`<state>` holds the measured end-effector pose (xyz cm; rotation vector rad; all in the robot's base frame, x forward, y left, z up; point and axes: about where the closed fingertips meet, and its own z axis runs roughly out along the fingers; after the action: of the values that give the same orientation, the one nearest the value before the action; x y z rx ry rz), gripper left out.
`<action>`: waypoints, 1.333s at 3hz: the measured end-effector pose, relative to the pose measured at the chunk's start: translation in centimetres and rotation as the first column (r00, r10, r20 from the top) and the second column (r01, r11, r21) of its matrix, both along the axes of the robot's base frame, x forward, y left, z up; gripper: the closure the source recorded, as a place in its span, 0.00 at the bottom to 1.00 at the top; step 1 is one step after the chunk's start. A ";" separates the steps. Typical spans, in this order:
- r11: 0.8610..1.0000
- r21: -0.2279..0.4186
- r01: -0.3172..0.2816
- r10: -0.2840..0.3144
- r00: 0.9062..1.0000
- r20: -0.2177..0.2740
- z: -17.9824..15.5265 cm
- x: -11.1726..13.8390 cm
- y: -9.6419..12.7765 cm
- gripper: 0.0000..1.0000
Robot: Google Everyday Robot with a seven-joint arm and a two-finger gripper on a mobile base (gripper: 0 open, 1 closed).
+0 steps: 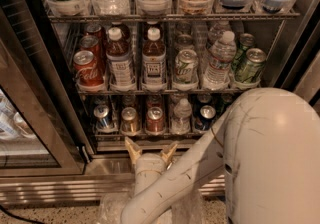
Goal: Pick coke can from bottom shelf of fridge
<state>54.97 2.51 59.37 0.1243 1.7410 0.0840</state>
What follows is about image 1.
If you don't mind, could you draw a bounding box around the black cable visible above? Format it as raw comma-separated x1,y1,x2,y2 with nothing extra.
0,204,46,224

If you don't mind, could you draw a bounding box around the front red coke can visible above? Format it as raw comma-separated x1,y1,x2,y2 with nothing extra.
73,50,103,87

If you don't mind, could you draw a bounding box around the tea bottle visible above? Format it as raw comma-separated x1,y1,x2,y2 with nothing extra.
142,28,166,85
106,27,134,86

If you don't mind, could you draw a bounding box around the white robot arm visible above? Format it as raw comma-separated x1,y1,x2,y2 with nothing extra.
120,88,320,224

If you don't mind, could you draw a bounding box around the water bottle bottom shelf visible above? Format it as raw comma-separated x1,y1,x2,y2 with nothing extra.
171,98,192,134

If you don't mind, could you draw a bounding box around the right tea bottle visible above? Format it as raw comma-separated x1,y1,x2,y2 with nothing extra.
142,28,166,85

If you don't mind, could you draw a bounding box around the open steel fridge door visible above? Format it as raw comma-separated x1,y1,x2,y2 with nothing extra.
264,4,320,108

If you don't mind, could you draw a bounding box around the green soda can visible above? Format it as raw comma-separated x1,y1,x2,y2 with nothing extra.
235,48,266,84
231,33,255,71

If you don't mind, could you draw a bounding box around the rear green soda can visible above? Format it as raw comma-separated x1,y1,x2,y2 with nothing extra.
231,33,255,71

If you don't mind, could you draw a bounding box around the pepsi can bottom shelf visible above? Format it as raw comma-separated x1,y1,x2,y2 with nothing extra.
195,105,216,131

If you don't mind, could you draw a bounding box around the blue can bottom left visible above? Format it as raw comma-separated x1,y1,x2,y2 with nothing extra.
94,104,113,129

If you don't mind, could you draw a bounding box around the green can bottom shelf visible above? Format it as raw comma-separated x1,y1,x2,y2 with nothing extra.
219,94,233,114

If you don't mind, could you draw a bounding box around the white diet soda can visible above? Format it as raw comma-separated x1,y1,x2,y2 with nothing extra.
174,49,198,84

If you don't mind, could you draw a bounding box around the gold can bottom shelf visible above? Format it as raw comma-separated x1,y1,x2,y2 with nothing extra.
121,107,140,133

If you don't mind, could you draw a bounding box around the clear plastic bag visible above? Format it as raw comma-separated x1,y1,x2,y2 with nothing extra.
95,190,206,224

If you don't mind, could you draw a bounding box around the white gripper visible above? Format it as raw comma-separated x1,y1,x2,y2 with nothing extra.
125,137,178,195

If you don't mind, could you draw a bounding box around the left glass fridge door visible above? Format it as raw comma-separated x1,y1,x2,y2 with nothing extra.
0,10,84,177

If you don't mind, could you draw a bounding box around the water bottle middle shelf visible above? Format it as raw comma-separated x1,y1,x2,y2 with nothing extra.
204,31,237,86

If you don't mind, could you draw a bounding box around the left tea bottle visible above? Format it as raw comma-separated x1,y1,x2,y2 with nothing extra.
106,27,134,86

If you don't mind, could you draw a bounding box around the red coke can bottom shelf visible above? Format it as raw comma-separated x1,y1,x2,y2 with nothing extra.
146,107,164,133

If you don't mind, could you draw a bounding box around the front green soda can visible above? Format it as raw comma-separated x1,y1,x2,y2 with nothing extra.
235,48,266,84

